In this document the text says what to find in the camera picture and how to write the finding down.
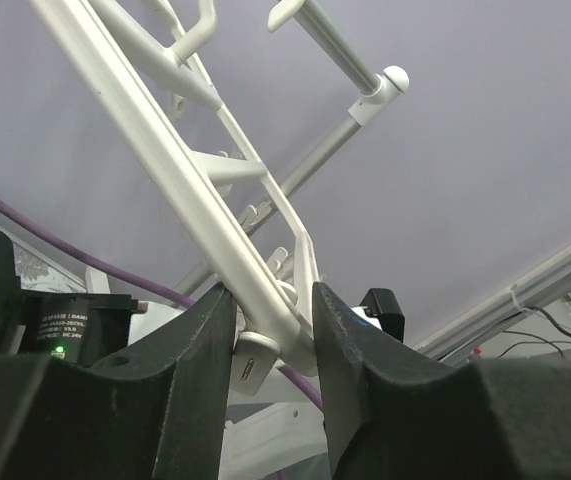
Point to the white drying rack stand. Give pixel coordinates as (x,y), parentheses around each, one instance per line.
(276,89)

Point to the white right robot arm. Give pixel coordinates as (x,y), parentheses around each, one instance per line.
(79,329)

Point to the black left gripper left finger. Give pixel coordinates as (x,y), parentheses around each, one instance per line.
(152,410)

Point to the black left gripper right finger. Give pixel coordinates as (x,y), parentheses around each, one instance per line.
(393,413)

